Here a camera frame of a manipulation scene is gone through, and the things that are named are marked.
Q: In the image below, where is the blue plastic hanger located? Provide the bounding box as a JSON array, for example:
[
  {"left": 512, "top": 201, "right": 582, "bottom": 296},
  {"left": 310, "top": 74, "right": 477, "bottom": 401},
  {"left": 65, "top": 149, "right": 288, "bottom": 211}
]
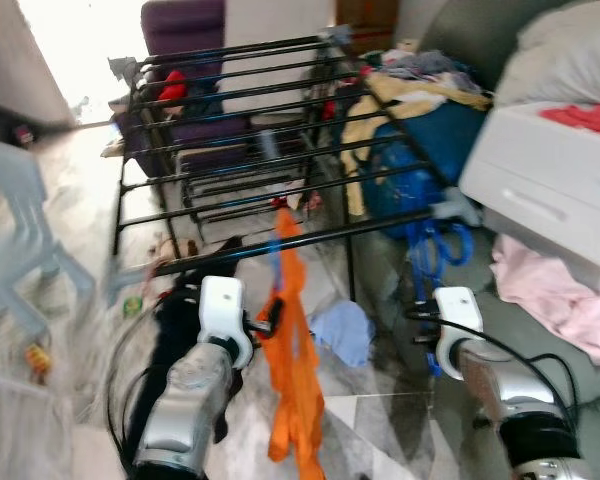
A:
[
  {"left": 405, "top": 215, "right": 478, "bottom": 379},
  {"left": 268, "top": 235, "right": 286, "bottom": 296}
]

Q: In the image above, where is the brown wooden cabinet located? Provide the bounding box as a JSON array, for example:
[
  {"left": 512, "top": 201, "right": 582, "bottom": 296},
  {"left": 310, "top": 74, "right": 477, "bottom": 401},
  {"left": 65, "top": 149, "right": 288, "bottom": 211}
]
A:
[{"left": 335, "top": 0, "right": 401, "bottom": 56}]

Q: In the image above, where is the black metal drying rack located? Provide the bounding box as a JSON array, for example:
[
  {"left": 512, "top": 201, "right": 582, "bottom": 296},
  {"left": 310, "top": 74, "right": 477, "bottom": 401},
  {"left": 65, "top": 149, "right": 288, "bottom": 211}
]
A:
[{"left": 105, "top": 25, "right": 481, "bottom": 311}]

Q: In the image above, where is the purple armchair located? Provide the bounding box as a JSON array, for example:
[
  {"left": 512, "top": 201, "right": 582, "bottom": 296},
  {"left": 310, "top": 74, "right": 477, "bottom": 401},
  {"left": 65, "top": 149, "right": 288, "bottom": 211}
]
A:
[{"left": 115, "top": 0, "right": 331, "bottom": 181}]

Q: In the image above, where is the grey clothes pile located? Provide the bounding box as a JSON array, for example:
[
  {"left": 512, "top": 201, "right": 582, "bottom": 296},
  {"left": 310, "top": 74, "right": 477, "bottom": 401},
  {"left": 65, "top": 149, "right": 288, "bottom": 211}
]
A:
[{"left": 365, "top": 42, "right": 481, "bottom": 91}]

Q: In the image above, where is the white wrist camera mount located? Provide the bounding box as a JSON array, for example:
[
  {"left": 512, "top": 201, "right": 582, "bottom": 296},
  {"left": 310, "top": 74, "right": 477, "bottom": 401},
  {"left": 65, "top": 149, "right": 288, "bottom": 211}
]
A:
[
  {"left": 197, "top": 276, "right": 255, "bottom": 369},
  {"left": 433, "top": 287, "right": 487, "bottom": 379}
]

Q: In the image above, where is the red cloth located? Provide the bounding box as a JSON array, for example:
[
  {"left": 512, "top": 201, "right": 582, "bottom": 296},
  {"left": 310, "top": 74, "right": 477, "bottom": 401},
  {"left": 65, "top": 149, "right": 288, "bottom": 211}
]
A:
[
  {"left": 158, "top": 68, "right": 193, "bottom": 104},
  {"left": 538, "top": 102, "right": 600, "bottom": 139}
]

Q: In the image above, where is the yellow cloth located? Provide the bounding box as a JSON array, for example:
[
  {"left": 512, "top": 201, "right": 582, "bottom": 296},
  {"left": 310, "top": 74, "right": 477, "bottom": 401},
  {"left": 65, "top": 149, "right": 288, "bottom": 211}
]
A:
[{"left": 340, "top": 72, "right": 493, "bottom": 219}]

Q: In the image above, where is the pink cloth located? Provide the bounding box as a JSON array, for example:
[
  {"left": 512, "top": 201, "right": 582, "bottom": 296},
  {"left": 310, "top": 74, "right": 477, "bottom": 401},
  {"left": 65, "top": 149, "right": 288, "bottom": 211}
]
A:
[{"left": 490, "top": 235, "right": 600, "bottom": 366}]

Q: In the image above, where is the grey green sofa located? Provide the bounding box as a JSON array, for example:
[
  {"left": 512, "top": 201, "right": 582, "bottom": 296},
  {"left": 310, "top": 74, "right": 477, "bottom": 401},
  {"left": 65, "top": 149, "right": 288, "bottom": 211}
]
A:
[{"left": 420, "top": 0, "right": 600, "bottom": 480}]

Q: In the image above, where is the pale blue plastic child chair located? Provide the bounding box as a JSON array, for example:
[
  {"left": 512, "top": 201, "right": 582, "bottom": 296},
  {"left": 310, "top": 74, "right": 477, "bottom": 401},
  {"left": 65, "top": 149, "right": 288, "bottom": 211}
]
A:
[{"left": 0, "top": 138, "right": 96, "bottom": 346}]

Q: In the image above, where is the blue suitcase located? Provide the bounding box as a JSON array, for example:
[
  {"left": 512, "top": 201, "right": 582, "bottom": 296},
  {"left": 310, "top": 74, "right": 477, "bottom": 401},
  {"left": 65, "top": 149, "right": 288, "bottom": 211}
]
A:
[{"left": 360, "top": 100, "right": 491, "bottom": 241}]

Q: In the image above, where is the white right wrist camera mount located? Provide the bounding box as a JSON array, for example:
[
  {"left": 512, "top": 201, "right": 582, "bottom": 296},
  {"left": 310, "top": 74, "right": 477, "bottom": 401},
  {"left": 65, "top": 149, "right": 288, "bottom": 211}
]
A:
[{"left": 433, "top": 287, "right": 487, "bottom": 379}]

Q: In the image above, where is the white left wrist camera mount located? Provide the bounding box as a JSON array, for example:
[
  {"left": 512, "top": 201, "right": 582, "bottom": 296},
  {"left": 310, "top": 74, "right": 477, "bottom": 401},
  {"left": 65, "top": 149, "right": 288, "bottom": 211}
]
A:
[{"left": 197, "top": 276, "right": 255, "bottom": 369}]

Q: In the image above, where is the navy blue garment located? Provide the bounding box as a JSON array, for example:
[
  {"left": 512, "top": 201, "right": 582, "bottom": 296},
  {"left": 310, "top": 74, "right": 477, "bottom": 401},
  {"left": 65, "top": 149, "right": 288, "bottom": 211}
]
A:
[{"left": 152, "top": 235, "right": 246, "bottom": 446}]

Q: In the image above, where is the white drawer box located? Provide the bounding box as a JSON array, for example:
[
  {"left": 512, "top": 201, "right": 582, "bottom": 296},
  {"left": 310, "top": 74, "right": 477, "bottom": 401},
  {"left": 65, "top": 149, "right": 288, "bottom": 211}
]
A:
[{"left": 458, "top": 100, "right": 600, "bottom": 296}]

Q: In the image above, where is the small orange toy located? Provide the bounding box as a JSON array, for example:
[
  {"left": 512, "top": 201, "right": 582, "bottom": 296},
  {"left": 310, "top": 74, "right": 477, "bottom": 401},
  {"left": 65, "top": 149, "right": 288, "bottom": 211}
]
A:
[{"left": 23, "top": 343, "right": 54, "bottom": 386}]

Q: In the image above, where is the grey pillow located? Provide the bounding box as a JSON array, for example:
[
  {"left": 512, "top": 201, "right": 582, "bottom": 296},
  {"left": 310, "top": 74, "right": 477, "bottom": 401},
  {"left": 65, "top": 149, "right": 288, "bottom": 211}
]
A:
[{"left": 492, "top": 0, "right": 600, "bottom": 109}]

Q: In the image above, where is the white cushion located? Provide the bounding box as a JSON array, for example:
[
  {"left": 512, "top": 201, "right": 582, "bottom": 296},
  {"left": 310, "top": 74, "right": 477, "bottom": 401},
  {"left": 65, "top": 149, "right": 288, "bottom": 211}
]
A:
[{"left": 223, "top": 0, "right": 338, "bottom": 116}]

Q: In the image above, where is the orange garment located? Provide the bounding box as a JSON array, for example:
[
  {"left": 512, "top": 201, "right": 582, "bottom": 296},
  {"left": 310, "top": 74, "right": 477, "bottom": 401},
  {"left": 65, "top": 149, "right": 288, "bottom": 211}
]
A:
[{"left": 255, "top": 205, "right": 329, "bottom": 466}]

